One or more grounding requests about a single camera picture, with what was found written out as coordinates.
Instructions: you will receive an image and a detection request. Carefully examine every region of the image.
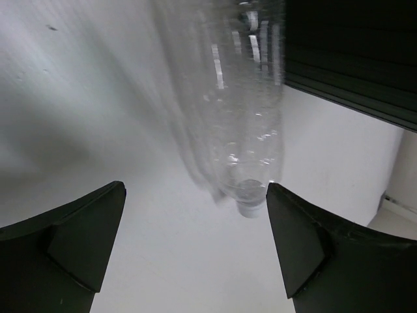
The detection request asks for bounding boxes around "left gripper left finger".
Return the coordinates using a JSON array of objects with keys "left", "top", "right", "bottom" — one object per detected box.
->
[{"left": 1, "top": 181, "right": 126, "bottom": 312}]

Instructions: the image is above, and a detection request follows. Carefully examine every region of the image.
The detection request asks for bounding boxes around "clear unlabelled plastic bottle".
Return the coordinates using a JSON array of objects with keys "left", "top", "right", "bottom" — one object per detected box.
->
[{"left": 151, "top": 1, "right": 285, "bottom": 218}]

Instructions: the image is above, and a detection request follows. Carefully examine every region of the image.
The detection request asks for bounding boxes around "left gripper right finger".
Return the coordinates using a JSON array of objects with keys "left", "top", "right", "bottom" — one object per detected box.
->
[{"left": 266, "top": 183, "right": 416, "bottom": 313}]

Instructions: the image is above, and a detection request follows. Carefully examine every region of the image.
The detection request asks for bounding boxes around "black plastic bin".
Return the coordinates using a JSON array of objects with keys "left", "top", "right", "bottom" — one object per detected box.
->
[{"left": 285, "top": 1, "right": 416, "bottom": 131}]

